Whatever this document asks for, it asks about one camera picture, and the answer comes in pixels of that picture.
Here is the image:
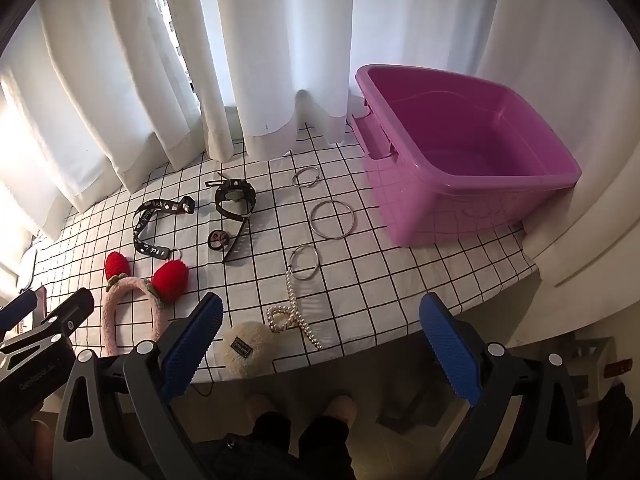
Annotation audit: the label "white curtain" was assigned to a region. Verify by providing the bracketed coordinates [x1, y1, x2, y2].
[0, 0, 640, 281]

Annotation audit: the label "cream fluffy hair scrunchie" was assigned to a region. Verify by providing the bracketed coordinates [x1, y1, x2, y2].
[205, 321, 278, 380]

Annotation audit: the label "white black grid tablecloth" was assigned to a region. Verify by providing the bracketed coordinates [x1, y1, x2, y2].
[32, 115, 543, 386]

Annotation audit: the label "pink plastic bin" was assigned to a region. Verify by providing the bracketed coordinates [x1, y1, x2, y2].
[351, 64, 583, 248]

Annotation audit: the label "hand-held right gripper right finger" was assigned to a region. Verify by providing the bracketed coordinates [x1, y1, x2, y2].
[419, 292, 588, 480]

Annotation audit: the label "beige fluffy slipper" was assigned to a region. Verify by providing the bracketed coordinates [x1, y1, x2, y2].
[322, 394, 358, 423]

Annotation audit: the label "black printed lanyard strap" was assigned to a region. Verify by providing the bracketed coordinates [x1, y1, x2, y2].
[131, 195, 196, 262]

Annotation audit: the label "silver bangle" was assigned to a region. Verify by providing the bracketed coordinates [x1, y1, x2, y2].
[288, 245, 321, 281]
[292, 167, 321, 190]
[309, 199, 358, 237]

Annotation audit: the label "person's legs in black pants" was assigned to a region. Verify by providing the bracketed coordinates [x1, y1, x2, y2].
[220, 410, 358, 480]

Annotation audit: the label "black wrist watch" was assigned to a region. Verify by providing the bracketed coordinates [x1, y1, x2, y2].
[214, 177, 259, 264]

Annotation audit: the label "small black pink hair tie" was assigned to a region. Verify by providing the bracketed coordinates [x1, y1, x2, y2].
[207, 229, 234, 252]

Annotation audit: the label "pink strawberry headband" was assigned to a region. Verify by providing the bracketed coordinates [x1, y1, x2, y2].
[101, 251, 190, 357]

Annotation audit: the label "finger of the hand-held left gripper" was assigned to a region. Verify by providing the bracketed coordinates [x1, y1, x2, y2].
[0, 290, 39, 333]
[30, 287, 96, 341]

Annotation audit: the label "pearl hair claw clip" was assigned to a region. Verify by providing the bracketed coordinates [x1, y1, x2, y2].
[266, 270, 325, 352]

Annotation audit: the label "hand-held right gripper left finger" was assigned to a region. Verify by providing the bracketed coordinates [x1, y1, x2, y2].
[52, 292, 226, 480]

